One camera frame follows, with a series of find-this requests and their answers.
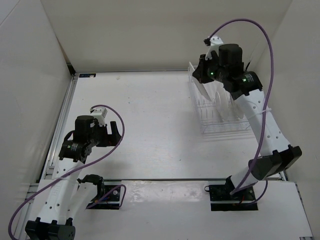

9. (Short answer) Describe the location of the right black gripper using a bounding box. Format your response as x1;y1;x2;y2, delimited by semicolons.
192;53;228;85

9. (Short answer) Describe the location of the green rimmed plate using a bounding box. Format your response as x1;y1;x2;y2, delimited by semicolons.
215;90;229;120
187;61;212;102

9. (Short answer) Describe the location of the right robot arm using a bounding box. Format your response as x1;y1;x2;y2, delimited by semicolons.
192;43;302;200

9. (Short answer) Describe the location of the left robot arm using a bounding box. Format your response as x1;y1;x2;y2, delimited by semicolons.
25;113;123;240

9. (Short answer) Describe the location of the blue table sticker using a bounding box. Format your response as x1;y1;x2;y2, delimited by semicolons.
78;73;97;78

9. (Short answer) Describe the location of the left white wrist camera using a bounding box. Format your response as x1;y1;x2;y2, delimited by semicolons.
90;106;108;127

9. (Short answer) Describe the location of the white wire dish rack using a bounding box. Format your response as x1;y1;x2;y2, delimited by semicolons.
188;63;251;135

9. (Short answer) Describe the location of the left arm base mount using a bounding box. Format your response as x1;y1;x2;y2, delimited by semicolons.
86;180;127;210

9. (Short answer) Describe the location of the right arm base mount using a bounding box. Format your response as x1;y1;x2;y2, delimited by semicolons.
204;181;258;212

